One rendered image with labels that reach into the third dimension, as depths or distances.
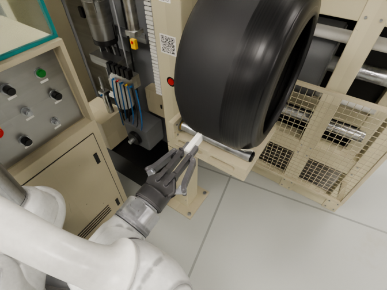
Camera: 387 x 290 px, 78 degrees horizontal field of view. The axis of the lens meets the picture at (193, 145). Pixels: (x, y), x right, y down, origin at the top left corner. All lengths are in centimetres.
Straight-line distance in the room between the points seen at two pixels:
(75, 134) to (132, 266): 85
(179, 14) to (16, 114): 67
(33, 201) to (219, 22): 69
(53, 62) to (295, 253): 170
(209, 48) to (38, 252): 56
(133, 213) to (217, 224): 129
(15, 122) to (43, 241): 73
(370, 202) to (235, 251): 112
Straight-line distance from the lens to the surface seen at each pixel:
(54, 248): 38
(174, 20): 92
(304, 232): 192
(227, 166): 103
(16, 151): 112
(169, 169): 61
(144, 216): 55
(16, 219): 40
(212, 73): 66
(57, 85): 109
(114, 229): 54
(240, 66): 63
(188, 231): 177
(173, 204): 184
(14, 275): 77
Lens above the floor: 163
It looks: 48 degrees down
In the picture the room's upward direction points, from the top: straight up
